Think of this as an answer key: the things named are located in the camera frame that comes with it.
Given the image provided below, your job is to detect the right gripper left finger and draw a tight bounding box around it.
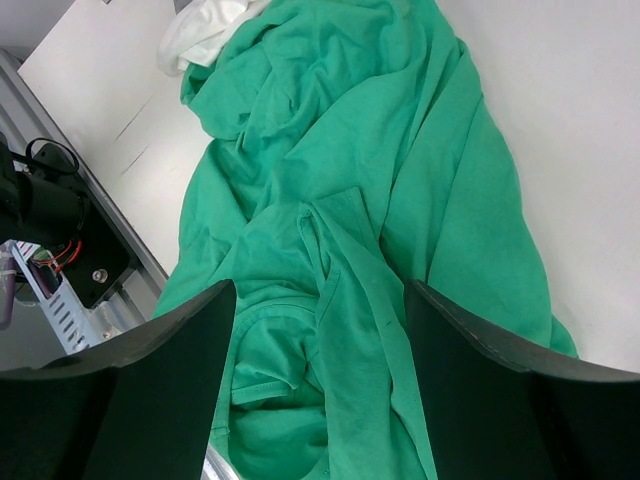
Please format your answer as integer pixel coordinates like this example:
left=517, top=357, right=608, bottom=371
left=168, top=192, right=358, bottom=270
left=1, top=280, right=236, bottom=479

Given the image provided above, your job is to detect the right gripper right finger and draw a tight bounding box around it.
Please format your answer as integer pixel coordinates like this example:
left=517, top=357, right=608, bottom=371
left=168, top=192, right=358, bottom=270
left=404, top=280, right=640, bottom=479

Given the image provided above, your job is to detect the green tank top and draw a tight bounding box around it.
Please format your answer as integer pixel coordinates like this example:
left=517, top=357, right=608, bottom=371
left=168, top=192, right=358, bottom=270
left=156, top=1, right=576, bottom=479

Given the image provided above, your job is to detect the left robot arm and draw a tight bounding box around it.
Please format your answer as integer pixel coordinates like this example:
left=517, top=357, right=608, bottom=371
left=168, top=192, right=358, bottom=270
left=1, top=137, right=135, bottom=309

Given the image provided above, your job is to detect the white tank top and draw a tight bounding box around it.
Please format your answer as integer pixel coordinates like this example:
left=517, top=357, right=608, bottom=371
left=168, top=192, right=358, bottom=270
left=156, top=0, right=270, bottom=76

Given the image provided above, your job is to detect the white slotted cable duct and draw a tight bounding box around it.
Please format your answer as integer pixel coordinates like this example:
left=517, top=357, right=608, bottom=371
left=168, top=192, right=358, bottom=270
left=8, top=240, right=103, bottom=355

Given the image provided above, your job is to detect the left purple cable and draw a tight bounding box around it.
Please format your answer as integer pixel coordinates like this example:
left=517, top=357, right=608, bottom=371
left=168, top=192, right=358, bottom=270
left=0, top=272, right=19, bottom=334

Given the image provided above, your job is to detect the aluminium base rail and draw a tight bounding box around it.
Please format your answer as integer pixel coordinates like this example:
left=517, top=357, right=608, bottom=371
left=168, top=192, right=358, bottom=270
left=1, top=52, right=166, bottom=353

